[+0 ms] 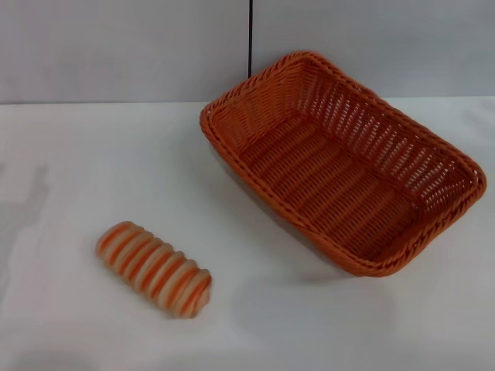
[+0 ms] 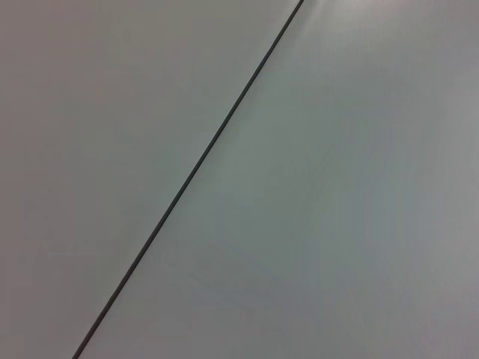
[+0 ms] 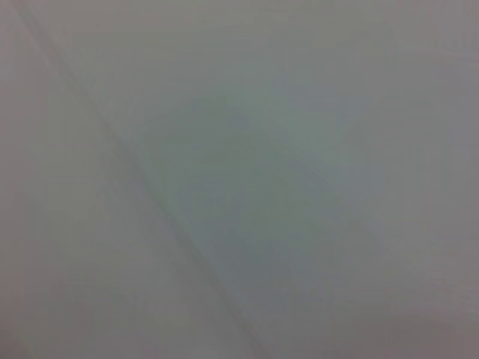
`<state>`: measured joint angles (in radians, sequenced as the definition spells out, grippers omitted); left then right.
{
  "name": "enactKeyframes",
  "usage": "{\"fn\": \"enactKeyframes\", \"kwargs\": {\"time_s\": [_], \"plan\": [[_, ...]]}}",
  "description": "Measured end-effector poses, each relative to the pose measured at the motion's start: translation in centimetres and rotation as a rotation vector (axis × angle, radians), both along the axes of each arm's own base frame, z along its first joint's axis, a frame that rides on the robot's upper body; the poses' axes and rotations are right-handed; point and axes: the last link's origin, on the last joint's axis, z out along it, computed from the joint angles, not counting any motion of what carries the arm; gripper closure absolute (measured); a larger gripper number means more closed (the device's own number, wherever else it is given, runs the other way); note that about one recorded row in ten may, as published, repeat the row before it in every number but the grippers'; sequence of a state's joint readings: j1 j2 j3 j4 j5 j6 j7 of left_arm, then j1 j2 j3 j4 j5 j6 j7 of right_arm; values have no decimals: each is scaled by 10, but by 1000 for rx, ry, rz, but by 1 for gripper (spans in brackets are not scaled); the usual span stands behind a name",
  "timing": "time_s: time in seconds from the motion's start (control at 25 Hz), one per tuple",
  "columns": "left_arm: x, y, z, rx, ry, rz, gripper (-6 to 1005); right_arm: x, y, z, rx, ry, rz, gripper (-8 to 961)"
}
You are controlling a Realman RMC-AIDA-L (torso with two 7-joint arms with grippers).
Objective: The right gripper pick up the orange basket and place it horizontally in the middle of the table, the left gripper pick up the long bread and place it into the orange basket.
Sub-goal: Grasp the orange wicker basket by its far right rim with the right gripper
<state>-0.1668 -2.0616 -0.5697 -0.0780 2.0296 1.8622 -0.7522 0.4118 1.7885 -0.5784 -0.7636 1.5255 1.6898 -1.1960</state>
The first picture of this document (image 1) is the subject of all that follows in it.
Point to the orange woven plastic basket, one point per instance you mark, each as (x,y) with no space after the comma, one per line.
(328,174)

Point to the orange cream striped toy bread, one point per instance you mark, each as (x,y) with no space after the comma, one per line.
(154,268)

